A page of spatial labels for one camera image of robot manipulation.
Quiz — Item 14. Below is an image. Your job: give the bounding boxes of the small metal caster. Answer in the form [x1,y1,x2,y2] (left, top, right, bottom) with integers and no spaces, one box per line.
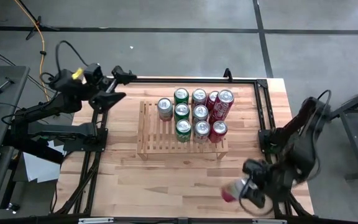
[6,202,21,214]

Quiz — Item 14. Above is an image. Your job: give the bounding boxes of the wooden slatted shelf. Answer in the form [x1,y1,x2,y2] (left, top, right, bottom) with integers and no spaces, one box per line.
[137,96,229,161]

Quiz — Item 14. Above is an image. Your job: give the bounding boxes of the yellow tape label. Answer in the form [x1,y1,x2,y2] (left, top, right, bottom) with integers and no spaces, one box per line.
[71,67,85,80]

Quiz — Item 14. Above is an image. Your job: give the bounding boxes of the black stand legs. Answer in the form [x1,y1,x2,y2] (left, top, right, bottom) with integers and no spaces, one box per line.
[17,0,60,40]

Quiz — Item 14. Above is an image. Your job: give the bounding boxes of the grey metal cart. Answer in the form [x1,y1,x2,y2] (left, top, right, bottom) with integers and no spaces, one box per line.
[321,93,358,181]

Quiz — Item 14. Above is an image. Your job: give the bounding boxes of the silver diet soda can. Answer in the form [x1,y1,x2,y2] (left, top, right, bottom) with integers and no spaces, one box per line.
[191,88,208,106]
[221,177,252,203]
[193,120,211,144]
[191,105,209,124]

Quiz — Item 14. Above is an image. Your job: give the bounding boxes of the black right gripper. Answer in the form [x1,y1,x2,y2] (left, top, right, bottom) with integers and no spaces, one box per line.
[241,159,293,210]

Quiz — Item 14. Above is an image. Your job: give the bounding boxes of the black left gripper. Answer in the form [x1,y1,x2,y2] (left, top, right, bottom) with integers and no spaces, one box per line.
[88,65,138,112]

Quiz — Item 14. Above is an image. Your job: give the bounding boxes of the grey side desk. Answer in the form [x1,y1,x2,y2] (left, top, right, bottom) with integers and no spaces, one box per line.
[0,65,30,152]

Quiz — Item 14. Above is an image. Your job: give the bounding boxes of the black diagonal support bar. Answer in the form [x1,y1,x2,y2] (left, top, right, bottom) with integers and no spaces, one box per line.
[1,129,65,164]

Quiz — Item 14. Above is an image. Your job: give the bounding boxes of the silver metal bracket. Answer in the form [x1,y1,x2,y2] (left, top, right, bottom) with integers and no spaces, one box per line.
[252,218,288,224]
[78,217,114,224]

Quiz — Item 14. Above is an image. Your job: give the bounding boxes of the white paper sheets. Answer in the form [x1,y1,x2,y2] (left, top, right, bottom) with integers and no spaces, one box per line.
[22,139,67,184]

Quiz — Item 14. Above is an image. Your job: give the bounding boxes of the red soda can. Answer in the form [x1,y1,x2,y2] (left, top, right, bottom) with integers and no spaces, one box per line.
[205,90,219,110]
[209,120,229,143]
[208,89,235,125]

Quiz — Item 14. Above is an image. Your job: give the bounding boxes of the black metal table frame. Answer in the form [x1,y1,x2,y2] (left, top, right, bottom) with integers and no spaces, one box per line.
[53,67,315,218]

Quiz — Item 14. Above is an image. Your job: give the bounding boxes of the yellow extension cord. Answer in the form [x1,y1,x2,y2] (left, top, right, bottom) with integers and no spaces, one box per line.
[13,0,51,102]

